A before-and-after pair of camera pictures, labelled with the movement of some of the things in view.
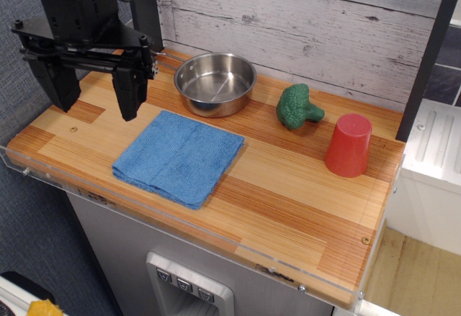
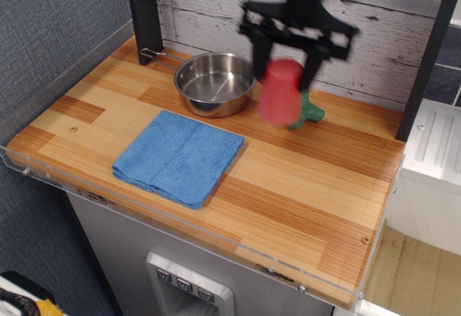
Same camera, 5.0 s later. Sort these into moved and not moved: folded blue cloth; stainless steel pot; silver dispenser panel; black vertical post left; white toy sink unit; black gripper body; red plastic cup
Moved: black gripper body; red plastic cup
Not moved: stainless steel pot; white toy sink unit; folded blue cloth; black vertical post left; silver dispenser panel
